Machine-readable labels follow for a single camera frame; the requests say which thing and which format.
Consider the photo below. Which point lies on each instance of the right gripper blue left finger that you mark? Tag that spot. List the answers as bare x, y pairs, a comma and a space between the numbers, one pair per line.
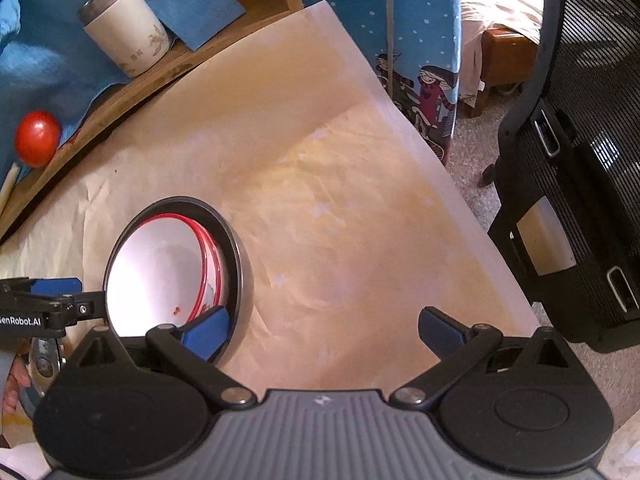
187, 352

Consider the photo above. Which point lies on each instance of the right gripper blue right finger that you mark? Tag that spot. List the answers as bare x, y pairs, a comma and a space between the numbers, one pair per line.
459, 348

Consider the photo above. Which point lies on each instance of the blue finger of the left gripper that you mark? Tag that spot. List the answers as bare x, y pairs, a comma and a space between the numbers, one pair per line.
55, 286

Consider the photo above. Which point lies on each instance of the deep steel bowl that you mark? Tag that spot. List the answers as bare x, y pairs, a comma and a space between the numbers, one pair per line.
240, 285

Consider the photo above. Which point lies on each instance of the white ceramic bowl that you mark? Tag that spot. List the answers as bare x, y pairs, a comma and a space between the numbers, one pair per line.
157, 276
216, 291

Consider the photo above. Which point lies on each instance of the dark steel plate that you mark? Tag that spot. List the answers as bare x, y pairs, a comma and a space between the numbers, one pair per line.
44, 361

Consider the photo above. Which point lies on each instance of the person's left hand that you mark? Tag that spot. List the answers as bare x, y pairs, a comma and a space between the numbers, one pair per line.
18, 378

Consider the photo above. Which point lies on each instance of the white rolling pin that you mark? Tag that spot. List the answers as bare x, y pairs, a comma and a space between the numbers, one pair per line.
8, 185

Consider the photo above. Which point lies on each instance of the red tomato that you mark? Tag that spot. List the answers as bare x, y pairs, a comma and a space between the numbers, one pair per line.
36, 138

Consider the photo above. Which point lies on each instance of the cream paper table cover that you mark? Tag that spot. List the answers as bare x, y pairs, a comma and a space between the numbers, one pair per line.
350, 222

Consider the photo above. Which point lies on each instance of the black mesh office chair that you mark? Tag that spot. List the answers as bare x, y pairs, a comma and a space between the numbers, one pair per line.
567, 174

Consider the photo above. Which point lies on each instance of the light blue hanging coat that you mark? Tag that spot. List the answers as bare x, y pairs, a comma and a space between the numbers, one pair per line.
49, 63

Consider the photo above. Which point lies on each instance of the white thermos cup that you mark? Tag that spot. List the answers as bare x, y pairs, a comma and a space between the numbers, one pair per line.
127, 31

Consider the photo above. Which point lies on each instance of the wooden stool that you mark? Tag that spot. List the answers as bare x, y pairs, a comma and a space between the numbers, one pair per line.
508, 59

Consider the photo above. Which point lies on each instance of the blue dotted tent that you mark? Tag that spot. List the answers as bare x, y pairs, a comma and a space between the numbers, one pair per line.
414, 46

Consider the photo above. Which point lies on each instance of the wooden shelf tray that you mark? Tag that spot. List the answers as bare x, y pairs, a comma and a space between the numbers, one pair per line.
111, 108

